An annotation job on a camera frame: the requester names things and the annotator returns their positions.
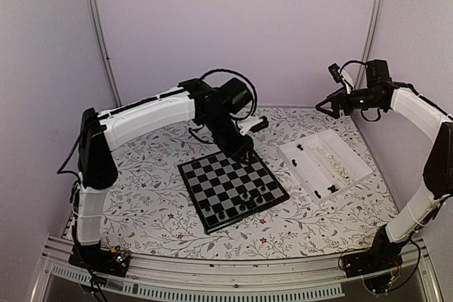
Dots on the right aluminium frame post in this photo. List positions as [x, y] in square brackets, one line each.
[372, 29]

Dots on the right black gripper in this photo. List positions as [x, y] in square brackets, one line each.
[339, 98]

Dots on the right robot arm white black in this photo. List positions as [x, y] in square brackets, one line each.
[435, 183]

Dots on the front aluminium rail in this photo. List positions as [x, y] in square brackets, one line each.
[152, 278]

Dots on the black and grey chessboard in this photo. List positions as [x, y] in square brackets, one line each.
[218, 181]

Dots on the white plastic compartment tray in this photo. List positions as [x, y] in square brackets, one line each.
[312, 174]

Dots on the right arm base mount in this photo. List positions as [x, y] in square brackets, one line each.
[368, 263]

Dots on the left aluminium frame post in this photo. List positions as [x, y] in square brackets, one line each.
[103, 52]

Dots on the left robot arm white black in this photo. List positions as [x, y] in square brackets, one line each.
[103, 132]

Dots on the aluminium frame post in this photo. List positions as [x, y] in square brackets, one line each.
[372, 29]
[103, 52]

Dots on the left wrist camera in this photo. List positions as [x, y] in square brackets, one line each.
[252, 124]

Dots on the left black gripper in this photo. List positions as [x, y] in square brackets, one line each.
[236, 153]

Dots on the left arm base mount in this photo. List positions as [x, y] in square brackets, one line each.
[114, 261]

